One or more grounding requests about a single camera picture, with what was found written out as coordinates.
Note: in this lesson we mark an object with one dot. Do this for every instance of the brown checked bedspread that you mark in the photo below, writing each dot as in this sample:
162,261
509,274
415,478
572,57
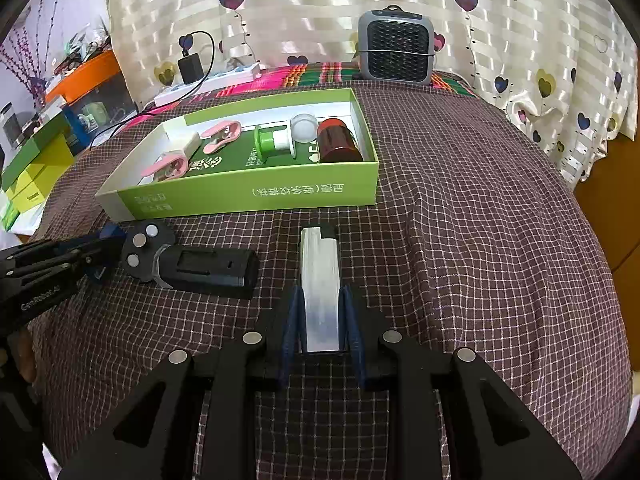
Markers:
500,260

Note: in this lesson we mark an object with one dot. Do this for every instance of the black charger adapter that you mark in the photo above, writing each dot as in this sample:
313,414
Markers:
190,69

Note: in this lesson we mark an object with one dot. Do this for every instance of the pink clip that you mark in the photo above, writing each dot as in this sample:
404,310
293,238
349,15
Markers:
232,132
179,164

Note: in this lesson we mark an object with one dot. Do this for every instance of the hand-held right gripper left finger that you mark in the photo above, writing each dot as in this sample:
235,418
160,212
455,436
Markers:
291,340

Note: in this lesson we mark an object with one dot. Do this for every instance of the black folding device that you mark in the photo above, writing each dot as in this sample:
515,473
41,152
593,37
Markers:
210,270

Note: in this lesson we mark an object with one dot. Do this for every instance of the blue mug picture box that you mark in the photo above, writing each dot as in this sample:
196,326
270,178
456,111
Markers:
85,120

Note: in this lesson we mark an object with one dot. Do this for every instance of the silver rectangular lighter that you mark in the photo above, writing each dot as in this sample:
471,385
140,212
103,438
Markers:
322,285

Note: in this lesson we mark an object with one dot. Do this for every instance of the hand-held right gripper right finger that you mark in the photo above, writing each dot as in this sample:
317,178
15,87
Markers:
356,350

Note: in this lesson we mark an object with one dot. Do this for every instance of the small white box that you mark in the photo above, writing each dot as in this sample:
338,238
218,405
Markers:
187,142

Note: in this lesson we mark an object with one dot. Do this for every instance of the pile of small packets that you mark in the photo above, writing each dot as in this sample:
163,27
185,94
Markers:
82,47

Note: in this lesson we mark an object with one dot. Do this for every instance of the grey space heater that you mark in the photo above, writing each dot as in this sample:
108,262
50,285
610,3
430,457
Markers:
395,45

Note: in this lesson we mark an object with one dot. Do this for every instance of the brown medicine bottle red cap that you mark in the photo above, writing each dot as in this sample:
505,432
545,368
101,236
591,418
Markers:
337,142

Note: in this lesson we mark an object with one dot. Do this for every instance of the white power strip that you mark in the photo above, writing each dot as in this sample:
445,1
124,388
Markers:
210,82

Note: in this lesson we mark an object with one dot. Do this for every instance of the green white spool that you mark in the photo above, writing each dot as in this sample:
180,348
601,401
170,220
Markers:
272,140

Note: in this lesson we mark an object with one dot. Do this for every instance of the heart print curtain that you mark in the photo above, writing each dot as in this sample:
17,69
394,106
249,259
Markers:
325,0

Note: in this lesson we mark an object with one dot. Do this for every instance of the wooden cabinet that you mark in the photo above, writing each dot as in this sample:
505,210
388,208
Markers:
610,210

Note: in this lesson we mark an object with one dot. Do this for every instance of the jar with black lid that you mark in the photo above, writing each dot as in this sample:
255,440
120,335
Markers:
10,125

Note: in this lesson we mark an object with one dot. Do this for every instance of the small green packet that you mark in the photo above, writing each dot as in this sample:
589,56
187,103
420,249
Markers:
9,217

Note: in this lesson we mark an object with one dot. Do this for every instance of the green white cardboard box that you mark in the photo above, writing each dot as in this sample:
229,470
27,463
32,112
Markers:
300,192

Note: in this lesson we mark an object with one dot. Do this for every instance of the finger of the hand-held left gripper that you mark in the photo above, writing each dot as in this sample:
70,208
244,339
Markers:
100,276
111,233

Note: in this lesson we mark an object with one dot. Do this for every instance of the green lid box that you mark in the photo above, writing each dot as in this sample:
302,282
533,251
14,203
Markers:
35,152

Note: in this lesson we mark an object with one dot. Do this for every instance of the person's left hand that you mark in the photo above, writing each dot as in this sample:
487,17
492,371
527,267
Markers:
25,360

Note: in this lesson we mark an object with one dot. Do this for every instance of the purple dried flower vase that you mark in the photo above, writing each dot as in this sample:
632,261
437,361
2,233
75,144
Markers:
20,72

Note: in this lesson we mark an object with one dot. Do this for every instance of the clear storage bin orange lid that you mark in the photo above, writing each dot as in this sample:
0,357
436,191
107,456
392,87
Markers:
85,70

